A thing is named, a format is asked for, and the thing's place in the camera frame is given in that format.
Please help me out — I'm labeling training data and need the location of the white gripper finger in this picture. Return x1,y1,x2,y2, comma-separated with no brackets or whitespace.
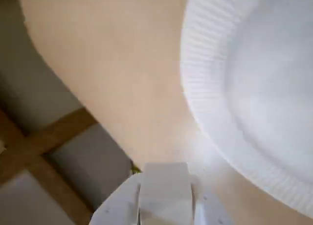
89,175,142,225
192,176,233,225

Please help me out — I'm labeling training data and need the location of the white cube block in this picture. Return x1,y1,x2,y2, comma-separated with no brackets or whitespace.
138,162,196,225

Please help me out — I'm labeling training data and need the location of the white paper plate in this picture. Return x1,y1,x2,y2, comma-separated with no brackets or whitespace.
180,0,313,216

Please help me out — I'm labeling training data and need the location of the wooden shelf frame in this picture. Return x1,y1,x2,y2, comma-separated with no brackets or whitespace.
0,107,98,225

